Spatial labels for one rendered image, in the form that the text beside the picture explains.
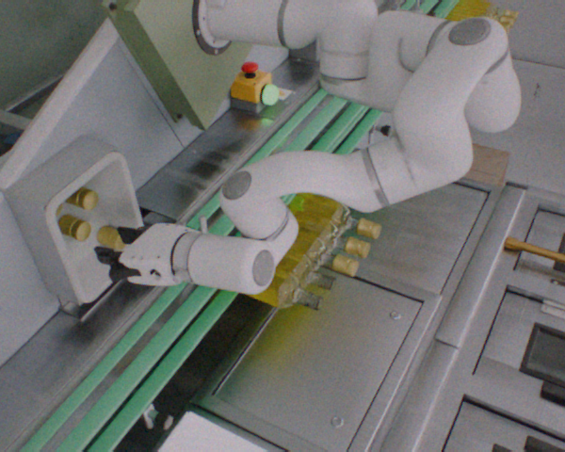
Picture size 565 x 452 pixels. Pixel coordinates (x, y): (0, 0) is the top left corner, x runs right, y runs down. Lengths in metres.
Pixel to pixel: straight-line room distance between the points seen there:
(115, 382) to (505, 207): 1.04
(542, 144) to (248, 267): 6.76
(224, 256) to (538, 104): 6.88
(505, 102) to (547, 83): 6.57
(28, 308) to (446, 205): 1.05
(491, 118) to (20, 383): 0.83
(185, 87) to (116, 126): 0.14
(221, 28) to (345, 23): 0.24
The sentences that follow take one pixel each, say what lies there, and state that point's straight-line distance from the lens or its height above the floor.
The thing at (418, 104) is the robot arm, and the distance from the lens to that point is 0.76.
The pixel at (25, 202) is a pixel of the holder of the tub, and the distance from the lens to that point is 0.98.
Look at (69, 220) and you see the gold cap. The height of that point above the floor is 0.79.
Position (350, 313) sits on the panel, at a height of 1.16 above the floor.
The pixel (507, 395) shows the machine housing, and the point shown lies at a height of 1.51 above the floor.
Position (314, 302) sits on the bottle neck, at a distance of 1.16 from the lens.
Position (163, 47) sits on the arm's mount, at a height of 0.82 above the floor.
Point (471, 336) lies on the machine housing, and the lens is 1.36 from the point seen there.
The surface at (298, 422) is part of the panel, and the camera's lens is 1.18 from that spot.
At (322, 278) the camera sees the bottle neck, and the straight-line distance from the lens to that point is 1.21.
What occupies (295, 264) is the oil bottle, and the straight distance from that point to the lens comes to 1.21.
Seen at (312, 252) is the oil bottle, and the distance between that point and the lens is 1.24.
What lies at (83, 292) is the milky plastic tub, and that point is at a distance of 1.07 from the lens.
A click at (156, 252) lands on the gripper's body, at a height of 1.00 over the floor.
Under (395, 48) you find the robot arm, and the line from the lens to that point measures 0.98.
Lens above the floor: 1.49
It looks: 23 degrees down
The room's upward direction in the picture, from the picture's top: 109 degrees clockwise
